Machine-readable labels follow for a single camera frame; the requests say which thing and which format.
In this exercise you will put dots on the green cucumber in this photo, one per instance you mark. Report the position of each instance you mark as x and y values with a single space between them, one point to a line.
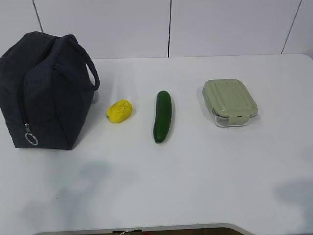
163 116

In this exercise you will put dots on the yellow lemon toy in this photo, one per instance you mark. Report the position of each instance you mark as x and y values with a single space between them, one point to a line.
120 111

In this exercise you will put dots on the green lidded glass container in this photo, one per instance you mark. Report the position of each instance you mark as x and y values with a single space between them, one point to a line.
229 102

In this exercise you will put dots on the dark navy lunch bag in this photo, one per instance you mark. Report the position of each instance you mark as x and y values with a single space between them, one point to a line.
47 85

